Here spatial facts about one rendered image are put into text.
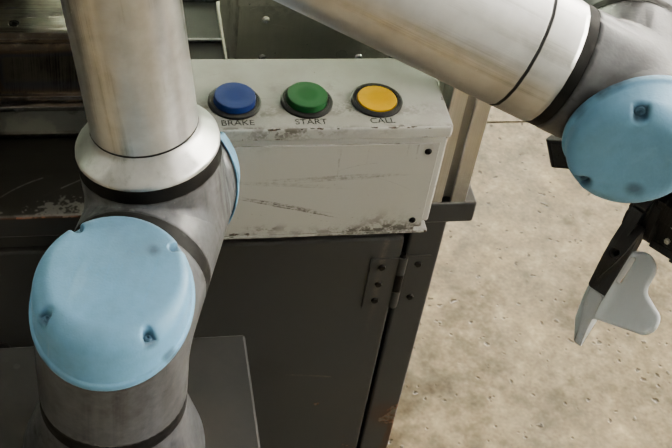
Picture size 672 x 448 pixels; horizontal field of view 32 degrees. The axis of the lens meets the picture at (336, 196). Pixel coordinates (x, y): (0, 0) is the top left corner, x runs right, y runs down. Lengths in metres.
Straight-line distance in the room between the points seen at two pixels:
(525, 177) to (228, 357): 1.48
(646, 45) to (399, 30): 0.14
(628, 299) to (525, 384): 1.20
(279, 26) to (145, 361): 0.56
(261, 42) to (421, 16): 0.71
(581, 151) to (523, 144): 1.92
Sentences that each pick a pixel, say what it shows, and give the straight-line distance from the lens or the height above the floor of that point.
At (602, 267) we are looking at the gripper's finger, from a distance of 0.90.
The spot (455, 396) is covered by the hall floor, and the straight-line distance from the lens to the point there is 2.05.
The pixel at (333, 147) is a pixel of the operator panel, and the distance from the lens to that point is 1.12.
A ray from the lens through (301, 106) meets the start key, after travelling 1.11.
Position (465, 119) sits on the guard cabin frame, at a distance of 1.21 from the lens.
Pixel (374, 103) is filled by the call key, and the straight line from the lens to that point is 1.13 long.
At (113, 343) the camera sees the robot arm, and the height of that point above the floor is 0.96.
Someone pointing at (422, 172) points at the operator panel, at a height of 0.84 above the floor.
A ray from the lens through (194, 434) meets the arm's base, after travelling 0.98.
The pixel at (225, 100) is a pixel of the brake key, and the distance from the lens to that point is 1.10.
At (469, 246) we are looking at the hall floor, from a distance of 2.30.
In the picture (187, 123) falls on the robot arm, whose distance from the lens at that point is 0.90.
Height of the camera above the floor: 1.61
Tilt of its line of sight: 43 degrees down
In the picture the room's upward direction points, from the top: 10 degrees clockwise
